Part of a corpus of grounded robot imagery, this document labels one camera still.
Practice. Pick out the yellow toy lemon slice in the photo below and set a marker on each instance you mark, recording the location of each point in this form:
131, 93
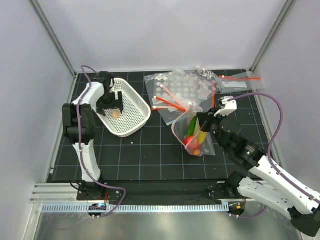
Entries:
197, 128

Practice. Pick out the pink dotted zip bag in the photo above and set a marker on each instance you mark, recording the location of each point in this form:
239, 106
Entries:
180, 87

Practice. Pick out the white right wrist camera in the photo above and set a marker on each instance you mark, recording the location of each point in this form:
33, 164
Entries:
227, 106

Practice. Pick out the orange zipper clear bag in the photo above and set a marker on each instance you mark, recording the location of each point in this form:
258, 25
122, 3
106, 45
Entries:
165, 102

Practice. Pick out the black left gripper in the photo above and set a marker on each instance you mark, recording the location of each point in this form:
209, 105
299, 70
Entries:
115, 104

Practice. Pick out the far labelled orange zip bag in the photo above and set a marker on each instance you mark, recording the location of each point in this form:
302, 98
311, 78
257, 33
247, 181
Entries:
242, 82

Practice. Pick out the orange maroon toy steak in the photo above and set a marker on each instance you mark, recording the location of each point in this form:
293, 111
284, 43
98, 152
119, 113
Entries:
196, 152

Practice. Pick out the blue zipper clear bag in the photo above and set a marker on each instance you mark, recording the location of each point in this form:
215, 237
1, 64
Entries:
169, 123

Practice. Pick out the pink zipper clear bag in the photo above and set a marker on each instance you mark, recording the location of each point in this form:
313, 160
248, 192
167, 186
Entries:
186, 128

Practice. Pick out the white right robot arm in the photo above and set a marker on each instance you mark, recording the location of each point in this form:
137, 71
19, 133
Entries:
281, 192

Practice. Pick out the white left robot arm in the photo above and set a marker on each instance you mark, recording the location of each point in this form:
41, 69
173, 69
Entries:
79, 125

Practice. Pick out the red toy strawberry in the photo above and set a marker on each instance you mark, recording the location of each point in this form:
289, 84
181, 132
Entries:
192, 143

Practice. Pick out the beige toy egg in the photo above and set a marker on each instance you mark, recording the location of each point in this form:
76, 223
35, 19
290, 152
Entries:
116, 114

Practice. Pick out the green toy chili pepper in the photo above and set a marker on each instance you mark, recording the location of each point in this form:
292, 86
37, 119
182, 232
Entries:
191, 127

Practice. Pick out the yellow toy banana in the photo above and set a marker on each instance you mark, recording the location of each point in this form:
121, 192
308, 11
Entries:
202, 137

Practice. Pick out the slotted metal cable duct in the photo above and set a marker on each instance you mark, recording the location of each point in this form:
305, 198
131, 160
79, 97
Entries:
100, 208

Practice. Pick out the aluminium frame post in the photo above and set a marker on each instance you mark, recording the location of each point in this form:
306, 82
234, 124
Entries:
52, 35
280, 19

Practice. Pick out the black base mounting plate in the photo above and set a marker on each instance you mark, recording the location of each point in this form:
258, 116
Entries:
196, 192

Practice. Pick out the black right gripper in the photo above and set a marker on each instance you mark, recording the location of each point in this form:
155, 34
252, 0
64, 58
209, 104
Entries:
205, 118

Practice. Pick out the white perforated plastic basket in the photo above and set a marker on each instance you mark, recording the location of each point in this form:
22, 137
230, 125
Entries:
134, 116

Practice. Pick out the left aluminium frame post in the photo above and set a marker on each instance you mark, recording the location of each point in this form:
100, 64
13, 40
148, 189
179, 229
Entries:
52, 35

